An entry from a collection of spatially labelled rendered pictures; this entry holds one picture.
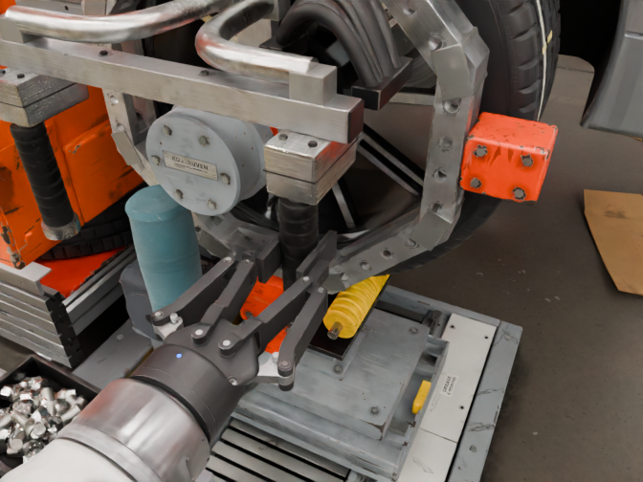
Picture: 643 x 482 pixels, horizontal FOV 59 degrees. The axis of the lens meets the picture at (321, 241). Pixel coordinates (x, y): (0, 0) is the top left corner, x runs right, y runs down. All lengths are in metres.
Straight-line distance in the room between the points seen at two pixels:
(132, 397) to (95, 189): 0.84
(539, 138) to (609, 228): 1.55
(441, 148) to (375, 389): 0.66
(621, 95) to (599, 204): 1.30
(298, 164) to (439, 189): 0.27
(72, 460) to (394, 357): 0.96
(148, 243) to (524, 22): 0.55
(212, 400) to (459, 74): 0.41
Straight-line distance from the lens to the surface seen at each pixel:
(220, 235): 0.94
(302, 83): 0.48
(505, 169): 0.67
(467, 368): 1.47
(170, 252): 0.83
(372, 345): 1.28
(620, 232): 2.20
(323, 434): 1.21
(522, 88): 0.72
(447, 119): 0.66
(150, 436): 0.38
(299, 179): 0.48
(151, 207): 0.81
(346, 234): 0.90
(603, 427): 1.57
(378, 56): 0.54
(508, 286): 1.84
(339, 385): 1.21
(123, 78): 0.60
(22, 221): 1.10
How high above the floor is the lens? 1.18
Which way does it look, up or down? 38 degrees down
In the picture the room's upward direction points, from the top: straight up
